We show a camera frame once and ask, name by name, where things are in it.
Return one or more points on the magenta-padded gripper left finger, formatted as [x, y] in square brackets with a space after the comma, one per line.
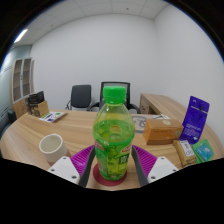
[65, 168]

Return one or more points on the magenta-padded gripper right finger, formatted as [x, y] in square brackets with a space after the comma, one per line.
[161, 168]

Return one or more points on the green drink bottle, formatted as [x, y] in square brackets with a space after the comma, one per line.
[113, 140]

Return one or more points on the white and brown cup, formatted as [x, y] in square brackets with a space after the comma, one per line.
[51, 148]

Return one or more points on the small tan box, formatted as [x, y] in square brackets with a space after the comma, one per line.
[184, 152]

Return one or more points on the flat round red coaster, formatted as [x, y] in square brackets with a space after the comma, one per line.
[99, 178]

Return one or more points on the orange-brown box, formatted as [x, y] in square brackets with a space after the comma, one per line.
[163, 131]

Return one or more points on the green cloth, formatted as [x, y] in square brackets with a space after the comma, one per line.
[204, 151]

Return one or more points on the round white grey disc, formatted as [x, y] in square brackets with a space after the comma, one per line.
[139, 122]

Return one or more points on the white and green leaflet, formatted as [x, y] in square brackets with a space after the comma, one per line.
[51, 116]

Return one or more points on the purple package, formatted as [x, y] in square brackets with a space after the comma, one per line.
[195, 120]

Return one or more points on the brown cardboard box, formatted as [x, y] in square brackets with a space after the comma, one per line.
[42, 108]

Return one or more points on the wooden side desk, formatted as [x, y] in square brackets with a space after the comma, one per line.
[160, 103]

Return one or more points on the black office chair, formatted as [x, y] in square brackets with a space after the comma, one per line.
[81, 96]

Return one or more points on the black armchair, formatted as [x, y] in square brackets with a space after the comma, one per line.
[6, 121]

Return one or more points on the grey mesh office chair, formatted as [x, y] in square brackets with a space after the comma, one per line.
[128, 100]

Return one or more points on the black box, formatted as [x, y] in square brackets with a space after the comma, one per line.
[35, 98]

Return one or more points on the wooden shelf cabinet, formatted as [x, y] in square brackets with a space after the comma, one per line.
[20, 83]

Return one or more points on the rectangular ceiling light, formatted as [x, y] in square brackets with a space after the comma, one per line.
[20, 36]

